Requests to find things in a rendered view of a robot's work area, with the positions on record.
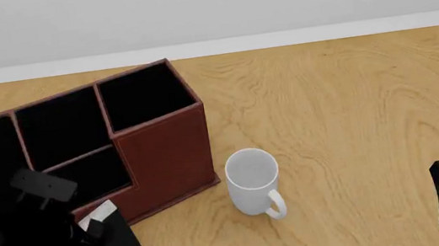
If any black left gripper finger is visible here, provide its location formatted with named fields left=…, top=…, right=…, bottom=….
left=78, top=216, right=111, bottom=246

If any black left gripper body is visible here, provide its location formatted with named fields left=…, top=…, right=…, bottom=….
left=53, top=209, right=92, bottom=246

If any red-brown desk caddy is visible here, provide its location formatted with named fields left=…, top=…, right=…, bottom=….
left=0, top=53, right=231, bottom=246

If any small flat plate on stalk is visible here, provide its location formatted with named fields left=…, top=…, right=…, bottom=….
left=8, top=161, right=82, bottom=216

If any white mug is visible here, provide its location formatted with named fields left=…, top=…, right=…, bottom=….
left=222, top=143, right=289, bottom=226

